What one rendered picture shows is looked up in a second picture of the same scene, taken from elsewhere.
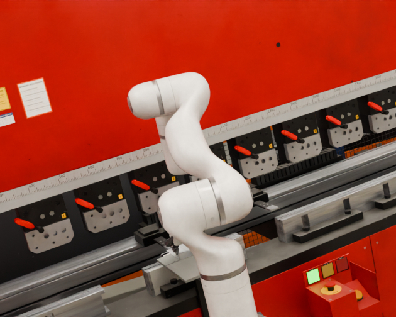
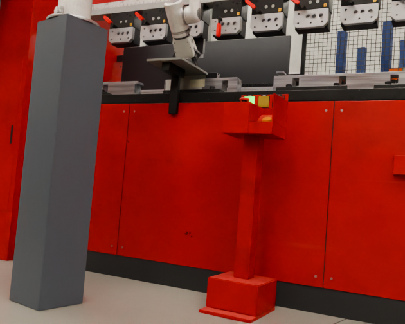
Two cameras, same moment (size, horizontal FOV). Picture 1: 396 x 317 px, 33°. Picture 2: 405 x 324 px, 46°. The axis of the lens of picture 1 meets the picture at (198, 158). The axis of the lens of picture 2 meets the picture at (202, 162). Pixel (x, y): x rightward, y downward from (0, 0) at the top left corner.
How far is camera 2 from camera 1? 2.28 m
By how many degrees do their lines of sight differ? 50
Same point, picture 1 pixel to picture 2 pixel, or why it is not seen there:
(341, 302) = (234, 107)
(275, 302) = not seen: hidden behind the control
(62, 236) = (125, 36)
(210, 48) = not seen: outside the picture
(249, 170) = (256, 25)
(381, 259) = (342, 129)
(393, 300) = (345, 178)
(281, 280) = not seen: hidden behind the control
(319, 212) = (310, 80)
